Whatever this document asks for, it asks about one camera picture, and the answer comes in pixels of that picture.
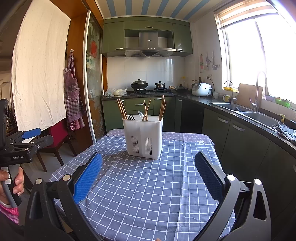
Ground wooden chopstick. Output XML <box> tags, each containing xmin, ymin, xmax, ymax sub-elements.
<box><xmin>117</xmin><ymin>99</ymin><xmax>126</xmax><ymax>120</ymax></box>
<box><xmin>159</xmin><ymin>101</ymin><xmax>167</xmax><ymax>120</ymax></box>
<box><xmin>118</xmin><ymin>99</ymin><xmax>127</xmax><ymax>120</ymax></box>
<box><xmin>159</xmin><ymin>95</ymin><xmax>165</xmax><ymax>121</ymax></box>
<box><xmin>144</xmin><ymin>100</ymin><xmax>147</xmax><ymax>121</ymax></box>
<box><xmin>142</xmin><ymin>99</ymin><xmax>151</xmax><ymax>121</ymax></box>

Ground dark red chopstick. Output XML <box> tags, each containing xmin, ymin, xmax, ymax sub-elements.
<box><xmin>159</xmin><ymin>98</ymin><xmax>166</xmax><ymax>121</ymax></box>

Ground black plastic fork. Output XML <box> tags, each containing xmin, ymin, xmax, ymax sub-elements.
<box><xmin>127</xmin><ymin>114</ymin><xmax>135</xmax><ymax>121</ymax></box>

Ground pink sleeve left forearm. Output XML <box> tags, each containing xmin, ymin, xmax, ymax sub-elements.
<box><xmin>1</xmin><ymin>203</ymin><xmax>19</xmax><ymax>225</ymax></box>

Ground tall steel kitchen faucet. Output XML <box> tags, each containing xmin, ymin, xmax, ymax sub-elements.
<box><xmin>249</xmin><ymin>78</ymin><xmax>264</xmax><ymax>113</ymax></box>

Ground person's left hand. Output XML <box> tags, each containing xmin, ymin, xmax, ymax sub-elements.
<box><xmin>0</xmin><ymin>167</ymin><xmax>24</xmax><ymax>205</ymax></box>

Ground red wooden chair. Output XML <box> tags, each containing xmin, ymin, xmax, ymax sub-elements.
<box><xmin>37</xmin><ymin>119</ymin><xmax>77</xmax><ymax>172</ymax></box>

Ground green lower cabinets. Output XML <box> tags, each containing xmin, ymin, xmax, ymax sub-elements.
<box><xmin>101</xmin><ymin>93</ymin><xmax>296</xmax><ymax>232</ymax></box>

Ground green cabinets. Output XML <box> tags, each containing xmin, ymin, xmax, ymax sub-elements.
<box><xmin>101</xmin><ymin>93</ymin><xmax>296</xmax><ymax>232</ymax></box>
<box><xmin>102</xmin><ymin>16</ymin><xmax>193</xmax><ymax>57</ymax></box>

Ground purple checkered apron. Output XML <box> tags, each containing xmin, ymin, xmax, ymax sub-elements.
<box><xmin>64</xmin><ymin>49</ymin><xmax>86</xmax><ymax>131</ymax></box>

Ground blue checkered tablecloth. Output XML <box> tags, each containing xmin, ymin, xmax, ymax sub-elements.
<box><xmin>51</xmin><ymin>129</ymin><xmax>219</xmax><ymax>240</ymax></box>

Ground white hanging sheet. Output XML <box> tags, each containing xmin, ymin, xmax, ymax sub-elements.
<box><xmin>11</xmin><ymin>1</ymin><xmax>70</xmax><ymax>131</ymax></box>

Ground dark dish rag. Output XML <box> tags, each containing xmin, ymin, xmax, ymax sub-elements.
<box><xmin>272</xmin><ymin>123</ymin><xmax>296</xmax><ymax>145</ymax></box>

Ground stainless double sink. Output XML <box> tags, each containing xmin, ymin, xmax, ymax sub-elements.
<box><xmin>211</xmin><ymin>102</ymin><xmax>280</xmax><ymax>132</ymax></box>

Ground white plastic bag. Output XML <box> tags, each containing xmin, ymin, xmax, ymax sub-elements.
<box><xmin>104</xmin><ymin>88</ymin><xmax>127</xmax><ymax>97</ymax></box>

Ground glass sliding door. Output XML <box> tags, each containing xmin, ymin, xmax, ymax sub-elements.
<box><xmin>83</xmin><ymin>10</ymin><xmax>105</xmax><ymax>143</ymax></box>

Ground small steel faucet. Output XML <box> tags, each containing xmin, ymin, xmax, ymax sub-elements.
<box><xmin>223</xmin><ymin>80</ymin><xmax>237</xmax><ymax>105</ymax></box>

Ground white plastic utensil holder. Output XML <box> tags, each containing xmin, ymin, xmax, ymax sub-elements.
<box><xmin>123</xmin><ymin>115</ymin><xmax>163</xmax><ymax>159</ymax></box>

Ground yellow mug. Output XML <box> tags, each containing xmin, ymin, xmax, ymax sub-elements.
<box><xmin>222</xmin><ymin>94</ymin><xmax>231</xmax><ymax>102</ymax></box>

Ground green plastic bowl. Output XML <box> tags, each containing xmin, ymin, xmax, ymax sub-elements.
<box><xmin>275</xmin><ymin>98</ymin><xmax>290</xmax><ymax>108</ymax></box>

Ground wooden cutting board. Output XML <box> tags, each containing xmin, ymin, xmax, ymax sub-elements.
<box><xmin>236</xmin><ymin>83</ymin><xmax>255</xmax><ymax>108</ymax></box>

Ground white rice cooker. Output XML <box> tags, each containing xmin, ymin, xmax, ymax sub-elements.
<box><xmin>192</xmin><ymin>82</ymin><xmax>212</xmax><ymax>97</ymax></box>

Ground gas stove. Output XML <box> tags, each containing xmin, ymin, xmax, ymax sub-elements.
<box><xmin>130</xmin><ymin>88</ymin><xmax>173</xmax><ymax>95</ymax></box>

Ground black wok with lid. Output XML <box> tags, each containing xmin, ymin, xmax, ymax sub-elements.
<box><xmin>131</xmin><ymin>79</ymin><xmax>148</xmax><ymax>90</ymax></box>

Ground black frying pan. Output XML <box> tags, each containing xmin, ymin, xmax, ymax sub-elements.
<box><xmin>169</xmin><ymin>84</ymin><xmax>188</xmax><ymax>93</ymax></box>

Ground small steel pot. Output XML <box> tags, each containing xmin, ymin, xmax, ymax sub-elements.
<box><xmin>155</xmin><ymin>81</ymin><xmax>166</xmax><ymax>89</ymax></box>

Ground green upper cabinets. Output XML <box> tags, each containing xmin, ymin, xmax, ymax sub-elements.
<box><xmin>102</xmin><ymin>16</ymin><xmax>193</xmax><ymax>57</ymax></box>

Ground steel range hood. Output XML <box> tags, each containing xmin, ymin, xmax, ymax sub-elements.
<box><xmin>125</xmin><ymin>31</ymin><xmax>177</xmax><ymax>57</ymax></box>

